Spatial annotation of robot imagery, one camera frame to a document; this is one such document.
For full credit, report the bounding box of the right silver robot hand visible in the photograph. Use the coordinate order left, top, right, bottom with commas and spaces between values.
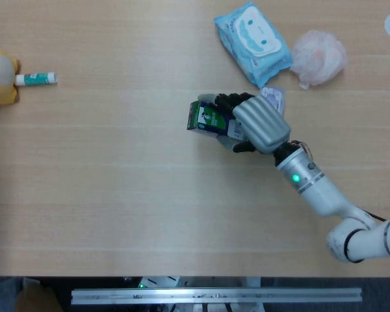
197, 92, 292, 155

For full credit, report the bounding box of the purple toothpaste box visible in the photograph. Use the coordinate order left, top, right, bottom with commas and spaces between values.
186, 100, 244, 140

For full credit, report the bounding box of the small clear floss case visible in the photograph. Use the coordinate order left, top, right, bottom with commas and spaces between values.
259, 85, 287, 116

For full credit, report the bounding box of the blue wet wipes pack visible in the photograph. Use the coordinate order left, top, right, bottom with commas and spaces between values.
213, 1, 293, 89

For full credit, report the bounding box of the white pink mesh bath sponge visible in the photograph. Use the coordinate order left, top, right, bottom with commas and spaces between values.
290, 29, 348, 90

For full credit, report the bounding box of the green white tube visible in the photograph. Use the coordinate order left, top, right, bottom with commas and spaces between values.
15, 71, 59, 87

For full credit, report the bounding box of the yellow plush toy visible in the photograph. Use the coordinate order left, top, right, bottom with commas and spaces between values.
0, 38, 21, 107

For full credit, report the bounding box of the aluminium frame rail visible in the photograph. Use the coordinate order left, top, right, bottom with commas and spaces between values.
71, 287, 363, 306

